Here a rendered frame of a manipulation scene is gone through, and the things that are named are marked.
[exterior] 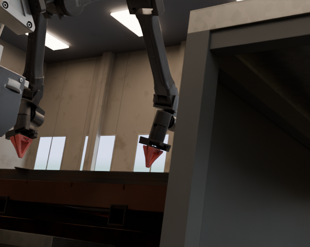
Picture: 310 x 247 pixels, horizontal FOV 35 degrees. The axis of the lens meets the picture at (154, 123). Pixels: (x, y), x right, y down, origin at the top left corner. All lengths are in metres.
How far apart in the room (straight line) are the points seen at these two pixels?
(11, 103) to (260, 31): 0.68
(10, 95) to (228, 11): 0.63
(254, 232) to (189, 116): 0.33
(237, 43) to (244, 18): 0.04
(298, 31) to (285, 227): 0.53
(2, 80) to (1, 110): 0.07
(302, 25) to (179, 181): 0.27
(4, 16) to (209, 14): 0.50
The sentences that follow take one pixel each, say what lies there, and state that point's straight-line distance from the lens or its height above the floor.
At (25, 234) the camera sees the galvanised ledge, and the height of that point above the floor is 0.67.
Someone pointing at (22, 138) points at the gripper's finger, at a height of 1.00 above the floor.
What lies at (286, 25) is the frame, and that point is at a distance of 0.70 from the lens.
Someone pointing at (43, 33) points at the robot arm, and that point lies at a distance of 1.80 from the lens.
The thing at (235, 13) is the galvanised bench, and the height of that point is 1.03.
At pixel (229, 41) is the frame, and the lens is 0.73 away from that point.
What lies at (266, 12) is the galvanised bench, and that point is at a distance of 0.72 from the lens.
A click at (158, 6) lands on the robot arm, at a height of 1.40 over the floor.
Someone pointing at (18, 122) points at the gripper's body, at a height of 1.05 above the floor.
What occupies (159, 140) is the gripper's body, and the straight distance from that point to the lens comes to 1.69.
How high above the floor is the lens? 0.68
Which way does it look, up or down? 15 degrees up
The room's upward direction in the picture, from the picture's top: 8 degrees clockwise
